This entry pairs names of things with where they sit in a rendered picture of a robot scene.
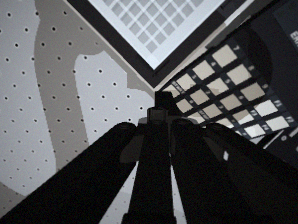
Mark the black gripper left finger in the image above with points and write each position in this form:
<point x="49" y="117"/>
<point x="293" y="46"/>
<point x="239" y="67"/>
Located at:
<point x="83" y="190"/>

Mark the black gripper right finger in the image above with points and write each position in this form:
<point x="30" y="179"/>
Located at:
<point x="210" y="190"/>

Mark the black rectangular frame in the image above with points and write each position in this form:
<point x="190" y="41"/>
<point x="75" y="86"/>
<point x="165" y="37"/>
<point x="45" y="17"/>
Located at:
<point x="283" y="144"/>

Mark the grey perforated base plate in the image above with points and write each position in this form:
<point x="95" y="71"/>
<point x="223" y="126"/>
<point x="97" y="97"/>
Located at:
<point x="59" y="93"/>

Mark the white multi-well plate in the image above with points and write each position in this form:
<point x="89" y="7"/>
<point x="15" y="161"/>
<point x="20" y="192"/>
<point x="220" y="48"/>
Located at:
<point x="155" y="28"/>

